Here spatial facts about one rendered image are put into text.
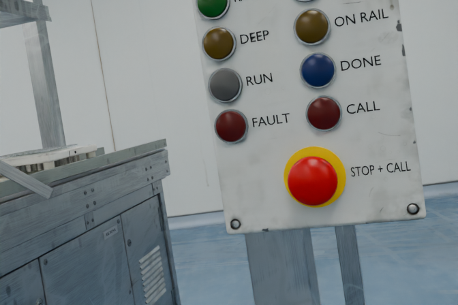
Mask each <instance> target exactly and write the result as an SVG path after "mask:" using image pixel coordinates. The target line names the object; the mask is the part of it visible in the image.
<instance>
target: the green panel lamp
mask: <svg viewBox="0 0 458 305"><path fill-rule="evenodd" d="M227 2H228V0H197V4H198V9H199V10H200V12H201V13H202V14H203V15H204V16H206V17H209V18H214V17H217V16H219V15H221V14H222V13H223V12H224V10H225V9H226V6H227Z"/></svg>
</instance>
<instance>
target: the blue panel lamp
mask: <svg viewBox="0 0 458 305"><path fill-rule="evenodd" d="M334 71H335V69H334V65H333V62H332V60H330V59H329V58H328V57H327V56H325V55H323V54H313V55H311V56H309V57H307V58H306V59H305V61H304V62H303V65H302V68H301V73H302V77H303V79H304V81H306V83H308V84H309V85H311V86H324V85H325V84H327V83H329V82H330V81H331V79H332V78H333V75H334Z"/></svg>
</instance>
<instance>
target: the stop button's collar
mask: <svg viewBox="0 0 458 305"><path fill-rule="evenodd" d="M310 156H315V157H320V158H323V159H325V160H327V161H328V162H329V163H330V164H331V165H332V166H333V167H334V169H335V171H336V173H337V179H338V183H337V190H336V192H335V194H334V196H332V198H331V199H330V200H329V201H327V202H326V203H324V204H321V205H319V206H308V205H305V204H302V203H301V202H299V201H297V200H296V199H295V198H294V197H293V196H292V194H291V192H290V190H289V188H288V174H289V171H290V169H291V167H292V166H293V165H294V164H295V163H296V162H297V161H298V160H300V159H302V158H304V157H310ZM390 164H391V165H392V163H389V164H388V165H390ZM388 165H387V167H386V168H387V171H388V172H390V171H389V170H388ZM396 165H397V167H398V168H396ZM364 167H366V168H367V169H368V173H369V168H368V167H367V166H363V167H362V173H363V168H364ZM371 167H373V169H372V170H374V166H373V165H370V172H371V171H372V170H371ZM397 169H399V166H398V164H397V163H396V164H395V170H397ZM399 171H401V170H400V169H399ZM392 172H393V171H392ZM392 172H390V173H392ZM394 172H395V171H394ZM368 173H367V174H364V173H363V174H364V175H368ZM284 183H285V186H286V189H287V191H288V192H289V194H290V196H291V197H292V198H293V199H294V200H296V201H297V202H298V203H300V204H302V205H304V206H307V207H312V208H319V207H324V206H327V205H329V204H332V203H333V202H334V201H335V200H336V199H338V197H339V196H340V195H341V194H342V192H343V190H344V187H345V185H346V171H345V167H344V165H343V163H342V162H341V160H340V158H339V157H338V156H337V155H336V154H335V153H333V152H332V151H330V150H329V149H327V148H323V147H319V146H309V147H305V148H302V149H300V150H298V151H297V152H295V153H294V154H293V155H292V156H291V157H290V158H289V160H288V162H287V164H286V166H285V169H284Z"/></svg>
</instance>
